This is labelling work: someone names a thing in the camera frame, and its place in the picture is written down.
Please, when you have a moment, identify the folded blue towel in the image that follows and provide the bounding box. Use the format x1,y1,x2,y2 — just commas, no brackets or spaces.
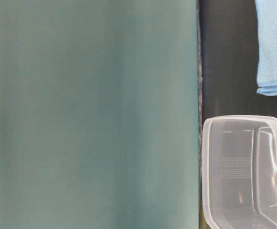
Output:
255,0,277,96

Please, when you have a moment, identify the clear plastic container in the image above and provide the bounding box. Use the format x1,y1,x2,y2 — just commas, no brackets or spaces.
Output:
201,115,277,229

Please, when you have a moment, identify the green backdrop curtain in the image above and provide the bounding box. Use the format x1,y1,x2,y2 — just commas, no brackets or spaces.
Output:
0,0,199,229

